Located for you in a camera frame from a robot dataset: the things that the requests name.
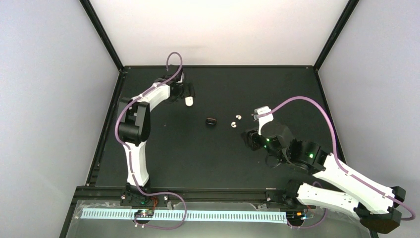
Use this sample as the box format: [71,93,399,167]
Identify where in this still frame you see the white earbud case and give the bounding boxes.
[185,96,194,107]

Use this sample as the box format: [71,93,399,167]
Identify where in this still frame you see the black gold charging case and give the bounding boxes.
[205,117,217,126]

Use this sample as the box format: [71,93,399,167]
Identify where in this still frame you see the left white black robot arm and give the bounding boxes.
[114,72,195,206]

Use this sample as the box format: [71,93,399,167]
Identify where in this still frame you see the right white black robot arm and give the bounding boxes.
[241,121,406,234]

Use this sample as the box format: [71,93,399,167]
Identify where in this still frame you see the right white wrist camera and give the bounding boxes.
[252,106,273,135]

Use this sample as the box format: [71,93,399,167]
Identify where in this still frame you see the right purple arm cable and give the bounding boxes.
[254,96,417,221]

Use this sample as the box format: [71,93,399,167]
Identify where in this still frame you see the black mounting rail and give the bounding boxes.
[72,185,316,211]

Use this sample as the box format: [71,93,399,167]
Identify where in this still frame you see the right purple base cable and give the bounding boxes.
[286,207,329,230]

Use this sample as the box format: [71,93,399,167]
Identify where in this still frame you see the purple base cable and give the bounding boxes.
[286,207,329,230]
[131,183,188,231]

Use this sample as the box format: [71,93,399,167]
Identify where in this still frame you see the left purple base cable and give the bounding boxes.
[131,183,188,231]

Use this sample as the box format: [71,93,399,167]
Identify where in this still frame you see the left black corner post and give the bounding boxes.
[79,0,124,71]

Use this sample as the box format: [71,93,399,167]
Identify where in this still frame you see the black corner post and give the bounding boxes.
[314,0,359,71]
[79,0,124,71]

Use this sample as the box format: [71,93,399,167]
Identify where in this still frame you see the white slotted cable duct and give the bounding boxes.
[79,208,287,224]

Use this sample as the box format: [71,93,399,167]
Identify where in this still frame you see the right black corner post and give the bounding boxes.
[314,0,359,71]

